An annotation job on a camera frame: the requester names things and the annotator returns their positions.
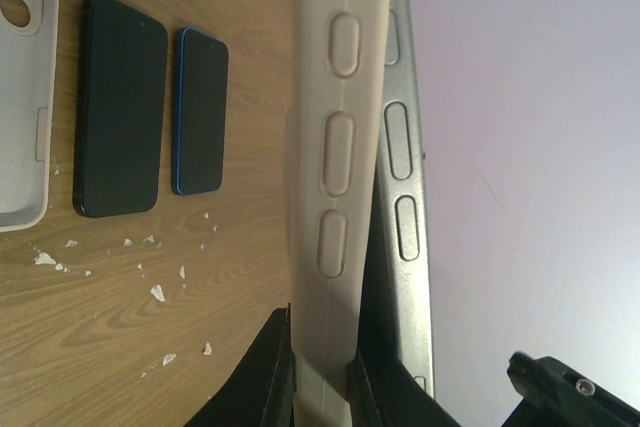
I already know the beige phone with ring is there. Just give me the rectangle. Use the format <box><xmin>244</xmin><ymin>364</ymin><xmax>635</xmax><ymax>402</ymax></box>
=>
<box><xmin>286</xmin><ymin>0</ymin><xmax>390</xmax><ymax>426</ymax></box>

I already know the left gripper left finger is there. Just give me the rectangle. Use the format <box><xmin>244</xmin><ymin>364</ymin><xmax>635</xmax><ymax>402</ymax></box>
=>
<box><xmin>187</xmin><ymin>308</ymin><xmax>294</xmax><ymax>427</ymax></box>

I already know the grey smartphone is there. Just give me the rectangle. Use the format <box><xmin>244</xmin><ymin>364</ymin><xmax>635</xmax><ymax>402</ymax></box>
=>
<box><xmin>361</xmin><ymin>0</ymin><xmax>434</xmax><ymax>394</ymax></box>

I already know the black smartphone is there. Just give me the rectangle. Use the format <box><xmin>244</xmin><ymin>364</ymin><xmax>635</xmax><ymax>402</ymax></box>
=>
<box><xmin>73</xmin><ymin>0</ymin><xmax>168</xmax><ymax>218</ymax></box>

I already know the beige phone case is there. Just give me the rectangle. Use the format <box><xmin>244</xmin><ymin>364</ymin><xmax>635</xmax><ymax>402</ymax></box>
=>
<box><xmin>1</xmin><ymin>0</ymin><xmax>59</xmax><ymax>232</ymax></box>

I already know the blue smartphone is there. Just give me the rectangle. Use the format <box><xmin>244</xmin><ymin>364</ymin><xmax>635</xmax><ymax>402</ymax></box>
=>
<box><xmin>172</xmin><ymin>28</ymin><xmax>230</xmax><ymax>196</ymax></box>

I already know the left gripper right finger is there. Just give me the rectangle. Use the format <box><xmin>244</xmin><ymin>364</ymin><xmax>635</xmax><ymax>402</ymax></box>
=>
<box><xmin>347</xmin><ymin>352</ymin><xmax>455</xmax><ymax>427</ymax></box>

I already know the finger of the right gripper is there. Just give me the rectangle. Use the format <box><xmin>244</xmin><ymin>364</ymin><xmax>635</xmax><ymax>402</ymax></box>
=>
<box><xmin>504</xmin><ymin>352</ymin><xmax>639</xmax><ymax>427</ymax></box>

